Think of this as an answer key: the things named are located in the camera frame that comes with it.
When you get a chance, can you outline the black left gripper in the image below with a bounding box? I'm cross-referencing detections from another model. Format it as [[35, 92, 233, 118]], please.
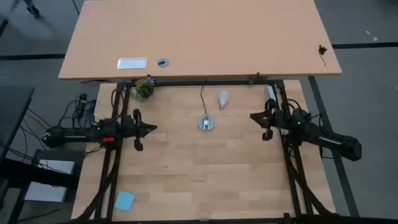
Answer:
[[124, 108, 158, 152]]

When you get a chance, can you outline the white box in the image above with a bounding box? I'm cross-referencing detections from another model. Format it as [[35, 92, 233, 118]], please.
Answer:
[[24, 159, 76, 203]]

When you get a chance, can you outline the black aluminium table frame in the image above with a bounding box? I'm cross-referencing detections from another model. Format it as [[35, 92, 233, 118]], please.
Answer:
[[70, 79, 398, 224]]

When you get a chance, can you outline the black equipment stand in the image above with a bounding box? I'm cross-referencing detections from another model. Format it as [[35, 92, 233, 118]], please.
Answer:
[[0, 148, 85, 190]]

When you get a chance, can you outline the black lamp power cable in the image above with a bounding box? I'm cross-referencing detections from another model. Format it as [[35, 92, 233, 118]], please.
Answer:
[[200, 79, 208, 116]]

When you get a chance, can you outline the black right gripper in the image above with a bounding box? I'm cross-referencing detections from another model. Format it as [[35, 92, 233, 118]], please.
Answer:
[[250, 98, 285, 142]]

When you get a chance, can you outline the beige wooden desk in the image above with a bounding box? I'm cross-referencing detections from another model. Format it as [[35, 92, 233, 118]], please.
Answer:
[[57, 0, 343, 81]]

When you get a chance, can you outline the blue sticky note pad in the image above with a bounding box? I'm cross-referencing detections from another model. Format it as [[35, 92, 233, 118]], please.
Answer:
[[114, 190, 136, 213]]

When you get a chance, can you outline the small dark desk object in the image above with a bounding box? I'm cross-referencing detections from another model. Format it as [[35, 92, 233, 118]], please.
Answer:
[[317, 44, 328, 67]]

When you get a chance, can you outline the white plastic device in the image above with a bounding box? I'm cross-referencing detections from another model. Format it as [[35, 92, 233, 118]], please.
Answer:
[[265, 85, 277, 101]]

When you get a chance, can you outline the black desk clamp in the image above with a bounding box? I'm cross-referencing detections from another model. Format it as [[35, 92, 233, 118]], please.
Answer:
[[248, 72, 261, 86]]

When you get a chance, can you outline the chrome lamp socket base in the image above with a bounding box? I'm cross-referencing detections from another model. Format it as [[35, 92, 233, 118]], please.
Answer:
[[197, 113, 216, 131]]

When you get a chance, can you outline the black side table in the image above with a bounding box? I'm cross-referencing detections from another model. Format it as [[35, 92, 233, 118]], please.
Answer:
[[0, 86, 35, 162]]

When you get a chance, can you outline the white lightbulb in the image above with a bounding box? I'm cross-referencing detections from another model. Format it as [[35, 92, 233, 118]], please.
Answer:
[[218, 90, 230, 110]]

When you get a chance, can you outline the black power strip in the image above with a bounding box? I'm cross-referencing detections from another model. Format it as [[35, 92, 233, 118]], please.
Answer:
[[76, 92, 90, 118]]

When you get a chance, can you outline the yellow floor cable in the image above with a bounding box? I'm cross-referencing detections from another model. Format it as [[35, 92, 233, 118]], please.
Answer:
[[24, 112, 48, 128]]

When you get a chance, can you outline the green potted plant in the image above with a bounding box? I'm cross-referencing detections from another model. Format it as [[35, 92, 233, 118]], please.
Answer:
[[134, 74, 156, 101]]

